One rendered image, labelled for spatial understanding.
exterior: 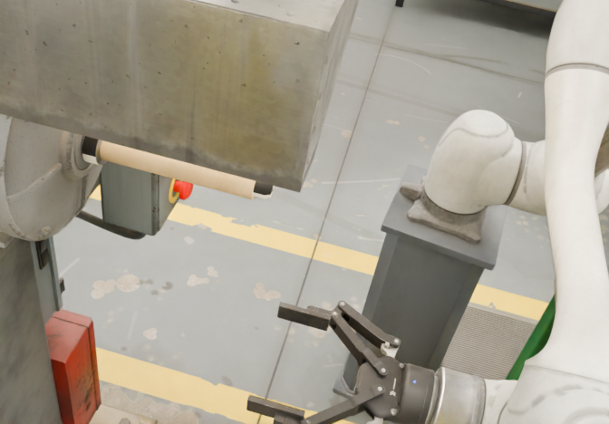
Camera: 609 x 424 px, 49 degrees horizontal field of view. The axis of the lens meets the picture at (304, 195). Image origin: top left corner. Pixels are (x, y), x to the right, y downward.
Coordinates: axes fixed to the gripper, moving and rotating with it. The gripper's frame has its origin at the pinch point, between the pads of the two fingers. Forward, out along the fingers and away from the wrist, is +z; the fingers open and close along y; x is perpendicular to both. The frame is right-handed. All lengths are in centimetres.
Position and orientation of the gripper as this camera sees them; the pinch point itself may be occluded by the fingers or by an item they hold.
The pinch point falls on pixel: (272, 355)
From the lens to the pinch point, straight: 86.9
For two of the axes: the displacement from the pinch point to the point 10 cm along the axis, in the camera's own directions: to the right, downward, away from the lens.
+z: -9.6, -2.5, 0.9
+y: 2.5, -7.1, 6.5
